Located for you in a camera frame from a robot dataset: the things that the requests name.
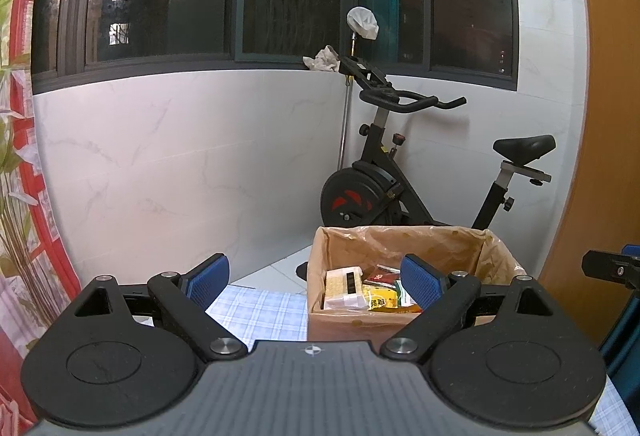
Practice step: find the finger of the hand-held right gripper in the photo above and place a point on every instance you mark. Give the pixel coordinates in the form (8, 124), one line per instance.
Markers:
(607, 266)

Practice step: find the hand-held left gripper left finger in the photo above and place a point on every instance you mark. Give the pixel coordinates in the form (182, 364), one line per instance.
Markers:
(210, 278)

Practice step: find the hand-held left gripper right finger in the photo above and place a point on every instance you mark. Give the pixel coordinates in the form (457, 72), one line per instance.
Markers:
(422, 281)

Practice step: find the green snack packet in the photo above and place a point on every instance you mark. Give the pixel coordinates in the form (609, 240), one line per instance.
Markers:
(404, 293)

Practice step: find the red snack packet gold print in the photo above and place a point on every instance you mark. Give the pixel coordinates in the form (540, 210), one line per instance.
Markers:
(382, 275)

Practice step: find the yellow snack packet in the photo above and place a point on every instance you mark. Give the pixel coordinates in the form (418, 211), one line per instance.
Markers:
(384, 298)

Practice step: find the white cracker packet black stripe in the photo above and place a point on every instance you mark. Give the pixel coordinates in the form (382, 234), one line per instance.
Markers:
(345, 286)

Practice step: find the brown cardboard box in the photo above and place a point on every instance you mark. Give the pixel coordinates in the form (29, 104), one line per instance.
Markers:
(340, 321)

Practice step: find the checkered tablecloth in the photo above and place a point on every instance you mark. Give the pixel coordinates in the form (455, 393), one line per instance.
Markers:
(260, 316)

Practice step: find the dark blue object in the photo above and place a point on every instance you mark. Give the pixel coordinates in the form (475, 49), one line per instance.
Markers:
(625, 336)

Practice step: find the black exercise bike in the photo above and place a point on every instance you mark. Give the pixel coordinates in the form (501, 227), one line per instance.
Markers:
(370, 191)

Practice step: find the wooden door panel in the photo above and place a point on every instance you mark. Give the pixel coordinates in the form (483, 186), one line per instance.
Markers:
(600, 91)

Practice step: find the red floral curtain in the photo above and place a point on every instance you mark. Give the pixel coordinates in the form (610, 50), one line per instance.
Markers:
(25, 166)

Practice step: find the crumpled white cloth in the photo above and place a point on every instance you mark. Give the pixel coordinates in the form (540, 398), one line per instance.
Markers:
(322, 61)

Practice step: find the metal pole with white cover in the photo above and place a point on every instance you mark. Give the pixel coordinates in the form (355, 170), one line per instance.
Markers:
(362, 22)

